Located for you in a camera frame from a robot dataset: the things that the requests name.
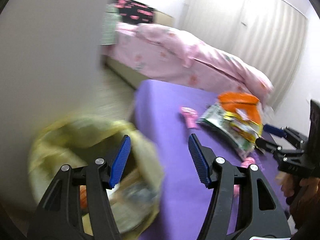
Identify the yellow white snack bag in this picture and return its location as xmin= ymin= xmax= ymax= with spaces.
xmin=197 ymin=103 xmax=262 ymax=160

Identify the orange snack bag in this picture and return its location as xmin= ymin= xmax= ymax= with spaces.
xmin=217 ymin=92 xmax=261 ymax=124

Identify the yellow trash bag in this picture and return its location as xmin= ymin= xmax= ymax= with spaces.
xmin=27 ymin=116 xmax=164 ymax=239

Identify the person's right hand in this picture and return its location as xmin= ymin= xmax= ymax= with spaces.
xmin=276 ymin=172 xmax=319 ymax=230

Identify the purple mat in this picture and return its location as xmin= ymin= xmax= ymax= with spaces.
xmin=130 ymin=79 xmax=291 ymax=240

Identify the beige striped curtain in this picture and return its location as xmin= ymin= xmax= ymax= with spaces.
xmin=182 ymin=0 xmax=308 ymax=108

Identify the pink floral duvet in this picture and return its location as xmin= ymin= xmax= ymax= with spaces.
xmin=135 ymin=23 xmax=273 ymax=104

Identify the bed with pink sheet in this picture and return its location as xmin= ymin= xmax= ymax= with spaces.
xmin=101 ymin=23 xmax=249 ymax=94

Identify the black pink pillow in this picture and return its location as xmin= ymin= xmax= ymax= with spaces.
xmin=108 ymin=0 xmax=155 ymax=25

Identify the green checkered cloth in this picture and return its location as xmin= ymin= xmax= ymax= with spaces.
xmin=100 ymin=4 xmax=121 ymax=46

